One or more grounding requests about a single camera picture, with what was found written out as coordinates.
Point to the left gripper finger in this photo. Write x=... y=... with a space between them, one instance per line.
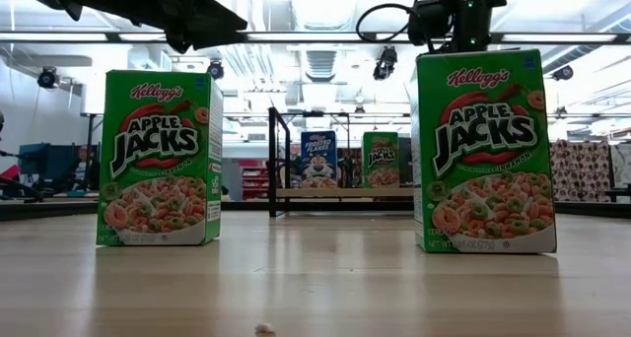
x=212 y=19

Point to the green Apple Jacks cereal box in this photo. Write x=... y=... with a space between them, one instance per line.
x=380 y=159
x=158 y=179
x=485 y=179

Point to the blue Frosted Flakes cereal box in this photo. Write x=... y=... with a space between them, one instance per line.
x=319 y=159

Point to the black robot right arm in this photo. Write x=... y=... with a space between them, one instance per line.
x=473 y=21

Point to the black ceiling spotlight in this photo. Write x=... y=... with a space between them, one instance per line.
x=563 y=73
x=385 y=66
x=215 y=71
x=48 y=78

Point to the red storage bins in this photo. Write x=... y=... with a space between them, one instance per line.
x=254 y=179

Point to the person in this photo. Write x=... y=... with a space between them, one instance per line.
x=85 y=167

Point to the blue grey partition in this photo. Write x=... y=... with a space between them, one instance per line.
x=49 y=164

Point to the small white crumb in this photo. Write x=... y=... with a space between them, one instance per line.
x=265 y=329

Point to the patterned curtain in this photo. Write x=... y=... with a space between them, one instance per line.
x=622 y=164
x=579 y=172

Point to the silver ventilation duct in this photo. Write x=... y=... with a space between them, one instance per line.
x=320 y=66

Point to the wooden shelf black metal frame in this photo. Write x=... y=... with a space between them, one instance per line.
x=345 y=192

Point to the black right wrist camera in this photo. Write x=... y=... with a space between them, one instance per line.
x=431 y=21

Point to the black metal table frame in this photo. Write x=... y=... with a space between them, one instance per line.
x=49 y=210

